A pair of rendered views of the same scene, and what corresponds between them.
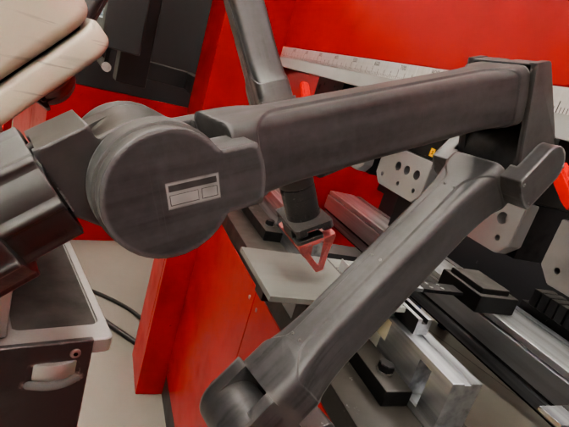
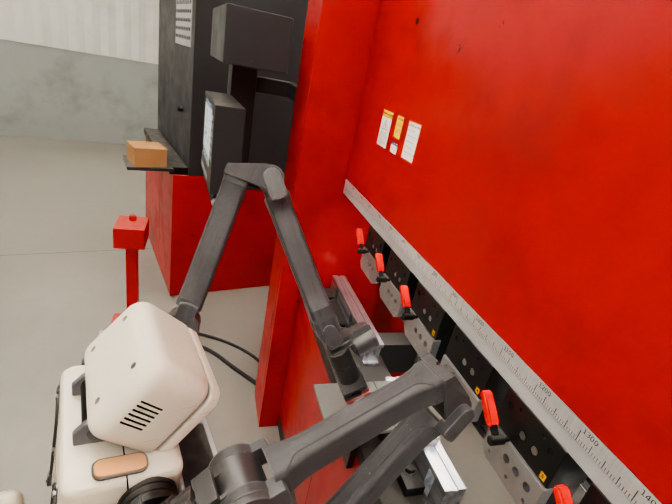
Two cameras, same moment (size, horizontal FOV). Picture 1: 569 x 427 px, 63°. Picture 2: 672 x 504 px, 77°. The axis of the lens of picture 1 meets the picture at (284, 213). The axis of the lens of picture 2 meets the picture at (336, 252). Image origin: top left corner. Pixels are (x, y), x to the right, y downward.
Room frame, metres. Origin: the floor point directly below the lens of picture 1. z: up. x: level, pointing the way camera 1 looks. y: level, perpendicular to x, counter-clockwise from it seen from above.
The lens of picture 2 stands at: (-0.13, -0.01, 1.83)
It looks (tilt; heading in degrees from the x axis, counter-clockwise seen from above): 24 degrees down; 5
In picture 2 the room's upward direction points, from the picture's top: 12 degrees clockwise
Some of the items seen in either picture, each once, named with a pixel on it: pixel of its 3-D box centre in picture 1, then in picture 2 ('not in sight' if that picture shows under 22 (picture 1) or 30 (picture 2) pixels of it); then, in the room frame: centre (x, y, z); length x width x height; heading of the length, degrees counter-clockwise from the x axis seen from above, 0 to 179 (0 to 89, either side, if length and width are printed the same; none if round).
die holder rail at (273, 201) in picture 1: (283, 216); (353, 315); (1.34, 0.00, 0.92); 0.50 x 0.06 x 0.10; 25
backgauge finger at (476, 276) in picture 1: (451, 285); not in sight; (0.92, -0.38, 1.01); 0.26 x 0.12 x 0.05; 115
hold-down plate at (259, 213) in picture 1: (257, 217); (334, 315); (1.36, 0.07, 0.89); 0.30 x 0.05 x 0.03; 25
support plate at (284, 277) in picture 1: (320, 278); (366, 406); (0.78, -0.10, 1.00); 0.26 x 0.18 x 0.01; 115
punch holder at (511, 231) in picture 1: (509, 188); (476, 373); (0.69, -0.30, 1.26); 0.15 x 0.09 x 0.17; 25
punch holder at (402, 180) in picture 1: (427, 153); (435, 322); (0.87, -0.22, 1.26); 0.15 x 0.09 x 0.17; 25
